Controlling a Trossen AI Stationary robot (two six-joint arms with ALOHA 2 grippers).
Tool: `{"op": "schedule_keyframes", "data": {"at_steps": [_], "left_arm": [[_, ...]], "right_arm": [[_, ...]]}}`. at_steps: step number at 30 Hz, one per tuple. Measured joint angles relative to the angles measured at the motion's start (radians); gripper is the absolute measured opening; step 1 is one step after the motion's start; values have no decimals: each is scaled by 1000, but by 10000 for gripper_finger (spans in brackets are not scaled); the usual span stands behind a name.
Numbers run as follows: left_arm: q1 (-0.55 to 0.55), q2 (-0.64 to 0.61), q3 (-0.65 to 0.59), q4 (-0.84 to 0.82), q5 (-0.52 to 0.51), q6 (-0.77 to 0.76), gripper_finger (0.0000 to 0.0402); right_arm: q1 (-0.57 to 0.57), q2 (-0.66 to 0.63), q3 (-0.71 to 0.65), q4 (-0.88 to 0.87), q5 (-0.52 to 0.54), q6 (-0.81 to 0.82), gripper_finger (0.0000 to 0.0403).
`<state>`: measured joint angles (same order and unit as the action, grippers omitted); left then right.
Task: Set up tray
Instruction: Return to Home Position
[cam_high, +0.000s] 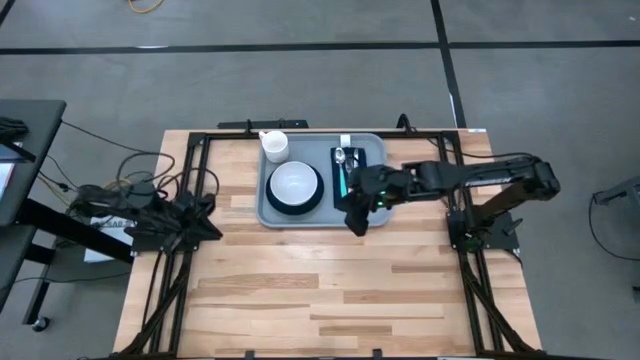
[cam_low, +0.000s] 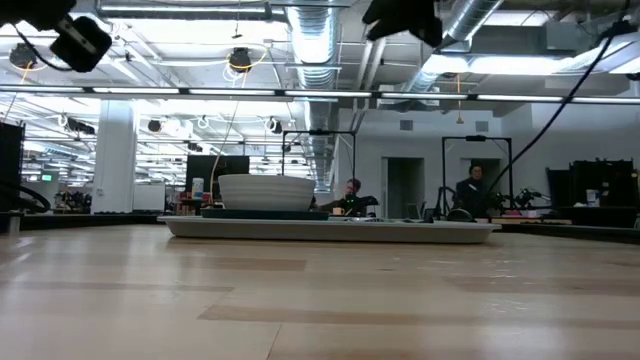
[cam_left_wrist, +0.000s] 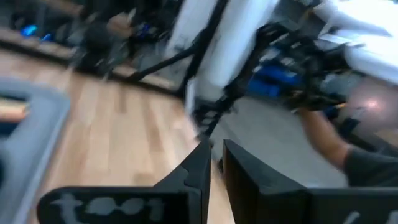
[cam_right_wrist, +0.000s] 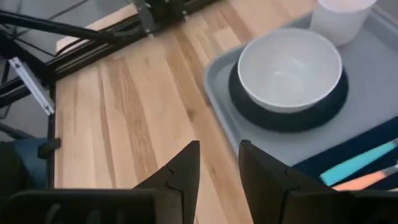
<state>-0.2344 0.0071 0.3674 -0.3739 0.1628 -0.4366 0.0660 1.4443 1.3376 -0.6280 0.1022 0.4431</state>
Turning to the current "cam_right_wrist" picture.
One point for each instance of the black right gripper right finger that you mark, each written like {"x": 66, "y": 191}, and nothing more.
{"x": 267, "y": 193}

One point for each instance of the black aluminium table frame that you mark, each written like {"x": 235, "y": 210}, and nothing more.
{"x": 164, "y": 9}

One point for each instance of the white ceramic bowl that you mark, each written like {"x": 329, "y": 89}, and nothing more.
{"x": 289, "y": 71}

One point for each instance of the dark round plate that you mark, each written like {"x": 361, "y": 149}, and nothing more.
{"x": 280, "y": 123}

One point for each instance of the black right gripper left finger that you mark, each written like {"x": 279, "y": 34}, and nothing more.
{"x": 183, "y": 186}

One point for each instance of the grey plastic tray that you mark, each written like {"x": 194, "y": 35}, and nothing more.
{"x": 367, "y": 93}

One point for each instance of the white ceramic mug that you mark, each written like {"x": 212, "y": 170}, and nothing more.
{"x": 339, "y": 21}

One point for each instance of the silver metal bracket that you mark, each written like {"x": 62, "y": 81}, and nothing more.
{"x": 31, "y": 85}

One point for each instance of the dark blue cloth napkin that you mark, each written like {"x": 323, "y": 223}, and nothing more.
{"x": 373, "y": 138}

